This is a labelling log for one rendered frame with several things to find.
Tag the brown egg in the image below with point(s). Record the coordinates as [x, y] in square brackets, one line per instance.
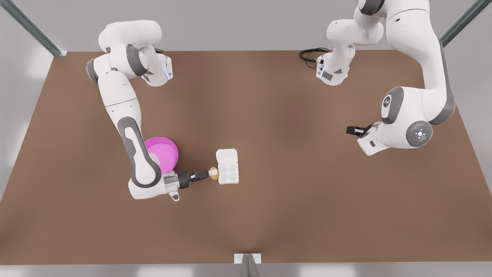
[214, 173]

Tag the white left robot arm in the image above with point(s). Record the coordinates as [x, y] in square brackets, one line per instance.
[419, 46]

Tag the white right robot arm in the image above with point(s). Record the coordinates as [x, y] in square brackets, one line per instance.
[115, 92]

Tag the white egg box tray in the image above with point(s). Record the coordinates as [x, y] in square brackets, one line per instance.
[228, 173]

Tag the white egg box lid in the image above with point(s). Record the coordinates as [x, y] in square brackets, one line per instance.
[226, 155]

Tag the pink bowl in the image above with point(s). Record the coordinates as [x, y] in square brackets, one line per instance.
[164, 154]

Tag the silver frame post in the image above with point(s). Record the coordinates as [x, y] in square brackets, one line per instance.
[30, 29]
[463, 20]
[248, 263]

